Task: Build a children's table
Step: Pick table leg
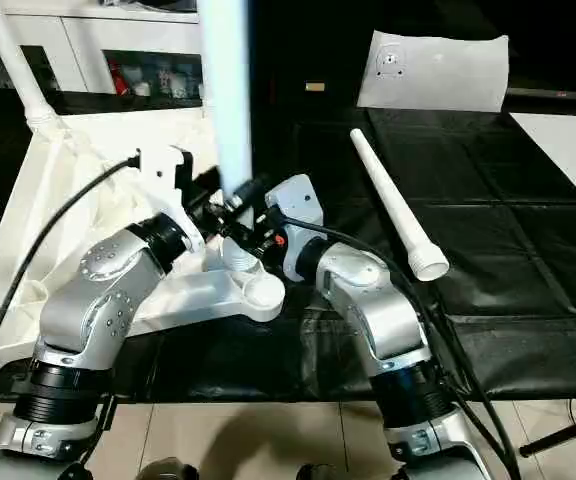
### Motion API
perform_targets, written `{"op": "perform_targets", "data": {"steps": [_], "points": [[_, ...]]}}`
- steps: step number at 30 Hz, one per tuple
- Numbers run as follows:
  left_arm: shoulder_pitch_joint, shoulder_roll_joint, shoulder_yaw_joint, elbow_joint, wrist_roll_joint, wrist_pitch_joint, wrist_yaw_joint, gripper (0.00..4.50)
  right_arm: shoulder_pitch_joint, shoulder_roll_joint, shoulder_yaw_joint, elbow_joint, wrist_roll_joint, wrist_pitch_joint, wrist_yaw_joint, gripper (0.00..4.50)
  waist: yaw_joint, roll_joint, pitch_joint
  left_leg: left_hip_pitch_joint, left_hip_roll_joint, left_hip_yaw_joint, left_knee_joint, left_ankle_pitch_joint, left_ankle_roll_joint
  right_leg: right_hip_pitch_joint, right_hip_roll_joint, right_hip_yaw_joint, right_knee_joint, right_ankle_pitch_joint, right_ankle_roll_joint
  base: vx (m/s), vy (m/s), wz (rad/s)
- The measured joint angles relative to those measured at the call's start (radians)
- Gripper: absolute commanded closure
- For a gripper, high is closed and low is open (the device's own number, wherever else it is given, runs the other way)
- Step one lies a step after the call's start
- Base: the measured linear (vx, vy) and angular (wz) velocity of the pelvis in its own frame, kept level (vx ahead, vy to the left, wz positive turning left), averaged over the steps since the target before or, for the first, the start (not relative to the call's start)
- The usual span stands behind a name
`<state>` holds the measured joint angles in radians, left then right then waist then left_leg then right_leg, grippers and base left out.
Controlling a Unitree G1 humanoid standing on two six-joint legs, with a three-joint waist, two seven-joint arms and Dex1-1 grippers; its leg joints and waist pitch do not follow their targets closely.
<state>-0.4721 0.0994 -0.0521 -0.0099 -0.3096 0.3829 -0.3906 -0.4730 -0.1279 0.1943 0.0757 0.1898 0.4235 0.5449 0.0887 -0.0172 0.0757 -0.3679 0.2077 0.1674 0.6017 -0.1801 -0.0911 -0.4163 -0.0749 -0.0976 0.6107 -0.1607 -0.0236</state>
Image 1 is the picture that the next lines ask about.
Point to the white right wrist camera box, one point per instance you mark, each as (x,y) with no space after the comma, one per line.
(298,205)

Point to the white cabinet with glass doors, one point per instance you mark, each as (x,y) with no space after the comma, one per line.
(88,45)

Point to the white plastic bag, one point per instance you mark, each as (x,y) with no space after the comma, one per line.
(433,72)

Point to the white plastic table leg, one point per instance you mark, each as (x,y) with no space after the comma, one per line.
(396,205)
(18,70)
(226,90)

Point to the white plastic table top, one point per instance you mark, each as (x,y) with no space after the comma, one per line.
(38,190)

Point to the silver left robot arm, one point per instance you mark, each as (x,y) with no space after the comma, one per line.
(98,310)

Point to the small tan label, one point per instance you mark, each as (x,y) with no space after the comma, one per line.
(315,87)

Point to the white flat board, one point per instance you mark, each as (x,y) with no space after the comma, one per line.
(568,155)

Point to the dark grey robot body part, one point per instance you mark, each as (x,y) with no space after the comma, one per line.
(166,470)

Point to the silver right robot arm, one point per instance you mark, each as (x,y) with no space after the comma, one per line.
(378,320)

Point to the black work mat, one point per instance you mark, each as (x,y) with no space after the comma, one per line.
(508,310)

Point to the black stand leg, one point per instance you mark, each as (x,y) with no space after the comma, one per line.
(563,432)

